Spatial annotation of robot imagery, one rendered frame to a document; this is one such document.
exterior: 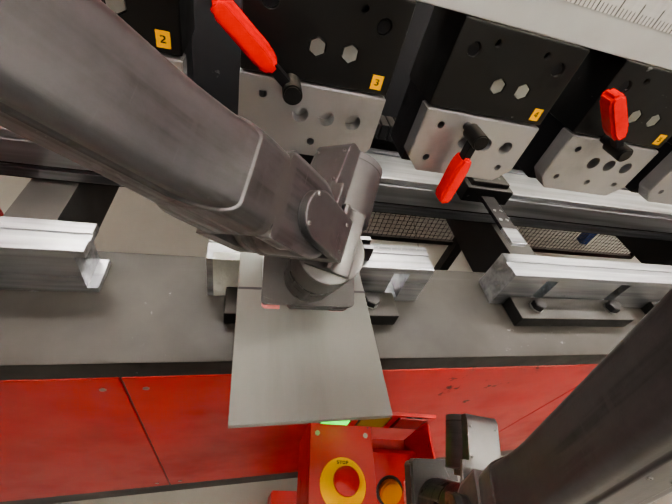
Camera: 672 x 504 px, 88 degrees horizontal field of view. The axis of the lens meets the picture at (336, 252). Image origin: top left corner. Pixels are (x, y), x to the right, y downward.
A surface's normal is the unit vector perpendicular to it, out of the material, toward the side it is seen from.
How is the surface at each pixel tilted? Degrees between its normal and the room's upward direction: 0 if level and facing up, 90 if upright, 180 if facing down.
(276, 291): 28
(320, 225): 59
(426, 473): 15
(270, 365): 0
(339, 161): 40
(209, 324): 0
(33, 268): 90
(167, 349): 0
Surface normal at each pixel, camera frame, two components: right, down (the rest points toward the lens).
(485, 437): 0.05, -0.58
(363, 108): 0.13, 0.73
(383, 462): 0.20, -0.15
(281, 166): 0.86, 0.02
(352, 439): 0.23, -0.68
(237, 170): 0.69, 0.04
